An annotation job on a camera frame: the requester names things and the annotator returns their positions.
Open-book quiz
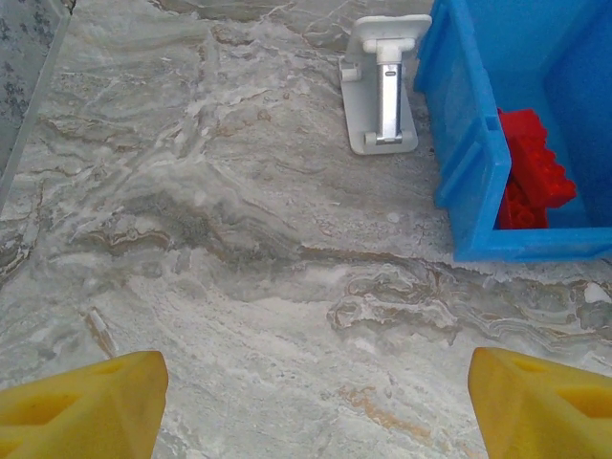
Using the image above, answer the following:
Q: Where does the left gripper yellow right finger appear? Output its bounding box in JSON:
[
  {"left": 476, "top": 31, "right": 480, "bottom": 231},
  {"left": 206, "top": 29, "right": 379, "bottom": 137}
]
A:
[{"left": 467, "top": 347, "right": 612, "bottom": 459}]

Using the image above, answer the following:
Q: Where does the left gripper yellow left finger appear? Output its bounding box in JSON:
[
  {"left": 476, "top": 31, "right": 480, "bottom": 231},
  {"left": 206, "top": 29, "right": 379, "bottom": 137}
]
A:
[{"left": 0, "top": 350, "right": 169, "bottom": 459}]

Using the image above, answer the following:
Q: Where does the red lego brick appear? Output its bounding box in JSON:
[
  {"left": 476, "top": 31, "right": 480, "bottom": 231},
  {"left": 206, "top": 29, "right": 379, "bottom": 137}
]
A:
[
  {"left": 496, "top": 108, "right": 549, "bottom": 159},
  {"left": 506, "top": 138, "right": 579, "bottom": 211},
  {"left": 496, "top": 184, "right": 551, "bottom": 231}
]

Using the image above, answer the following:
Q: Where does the blue three-compartment plastic bin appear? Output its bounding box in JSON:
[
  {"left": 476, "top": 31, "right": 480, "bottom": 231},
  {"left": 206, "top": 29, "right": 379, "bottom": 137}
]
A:
[{"left": 413, "top": 0, "right": 612, "bottom": 263}]

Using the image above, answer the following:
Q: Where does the white folding phone stand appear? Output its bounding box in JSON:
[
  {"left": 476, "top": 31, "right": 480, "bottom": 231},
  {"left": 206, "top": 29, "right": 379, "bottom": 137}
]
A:
[{"left": 338, "top": 13, "right": 434, "bottom": 155}]

